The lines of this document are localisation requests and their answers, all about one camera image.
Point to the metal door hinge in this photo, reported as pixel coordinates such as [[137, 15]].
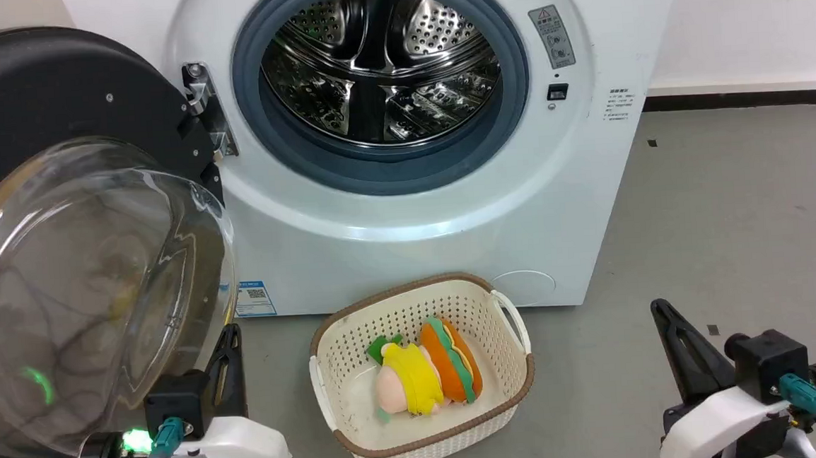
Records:
[[208, 107]]

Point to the black round glass washer door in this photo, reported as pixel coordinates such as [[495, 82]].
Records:
[[61, 229]]

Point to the black door latch slot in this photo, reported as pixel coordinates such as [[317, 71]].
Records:
[[557, 92]]

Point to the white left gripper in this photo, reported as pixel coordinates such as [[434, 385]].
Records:
[[241, 451]]

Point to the blue energy label sticker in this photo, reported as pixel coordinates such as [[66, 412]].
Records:
[[254, 298]]

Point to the orange hot dog plush toy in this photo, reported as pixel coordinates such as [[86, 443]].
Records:
[[451, 361]]

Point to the pink doll in yellow shirt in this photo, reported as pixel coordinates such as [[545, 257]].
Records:
[[410, 384]]

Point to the steel washer drum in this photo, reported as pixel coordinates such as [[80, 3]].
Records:
[[377, 68]]

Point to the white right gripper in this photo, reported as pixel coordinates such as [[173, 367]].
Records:
[[725, 425]]

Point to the cream plastic laundry basket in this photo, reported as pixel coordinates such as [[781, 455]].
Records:
[[421, 437]]

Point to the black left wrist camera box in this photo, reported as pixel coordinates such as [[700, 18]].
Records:
[[176, 402]]

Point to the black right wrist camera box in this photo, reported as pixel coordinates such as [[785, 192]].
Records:
[[770, 366]]

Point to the round white filter cover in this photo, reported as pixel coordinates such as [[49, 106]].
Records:
[[523, 287]]

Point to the white front-load washing machine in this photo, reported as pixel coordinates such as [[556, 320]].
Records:
[[408, 229]]

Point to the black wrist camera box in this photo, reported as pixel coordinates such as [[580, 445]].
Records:
[[770, 366], [176, 402]]

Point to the grey warning sticker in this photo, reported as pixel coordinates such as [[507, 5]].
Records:
[[552, 36]]

